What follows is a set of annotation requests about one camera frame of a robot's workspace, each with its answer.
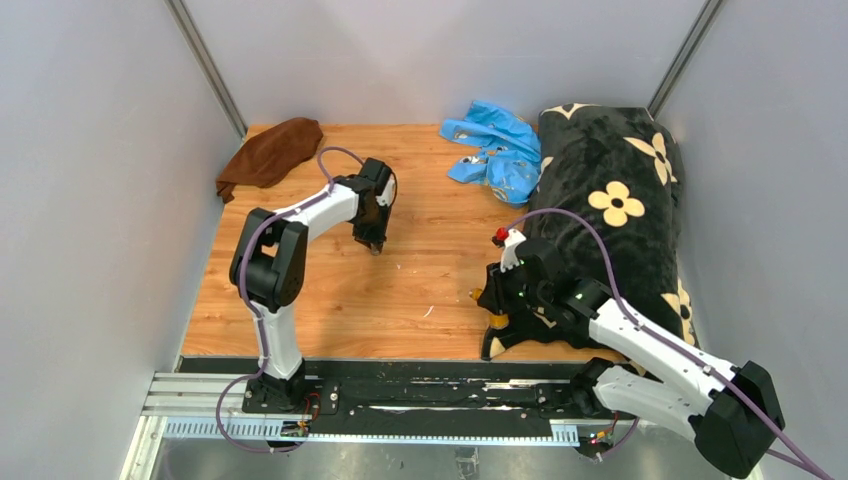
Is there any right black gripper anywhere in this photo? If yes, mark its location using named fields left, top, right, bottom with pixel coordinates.
left=479, top=256, right=550, bottom=316

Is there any yellow brass water faucet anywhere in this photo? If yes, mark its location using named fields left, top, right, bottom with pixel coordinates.
left=469, top=288, right=510, bottom=330

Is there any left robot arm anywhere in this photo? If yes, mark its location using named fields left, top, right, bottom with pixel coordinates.
left=230, top=158, right=397, bottom=413

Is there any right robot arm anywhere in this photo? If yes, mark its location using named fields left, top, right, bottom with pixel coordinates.
left=475, top=229, right=785, bottom=478

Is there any brown cloth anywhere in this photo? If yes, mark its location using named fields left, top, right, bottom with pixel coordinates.
left=216, top=117, right=324, bottom=204

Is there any blue plastic bag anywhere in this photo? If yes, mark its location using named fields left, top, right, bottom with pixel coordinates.
left=439, top=101, right=542, bottom=207

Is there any black floral blanket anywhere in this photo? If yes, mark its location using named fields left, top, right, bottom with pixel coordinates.
left=522, top=103, right=698, bottom=345

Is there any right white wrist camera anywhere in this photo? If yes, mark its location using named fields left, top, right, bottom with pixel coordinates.
left=493, top=227, right=526, bottom=273

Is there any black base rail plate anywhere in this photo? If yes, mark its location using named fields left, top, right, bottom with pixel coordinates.
left=177, top=357, right=651, bottom=455

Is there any aluminium frame rail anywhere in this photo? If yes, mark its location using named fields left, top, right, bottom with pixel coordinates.
left=132, top=372, right=747, bottom=446

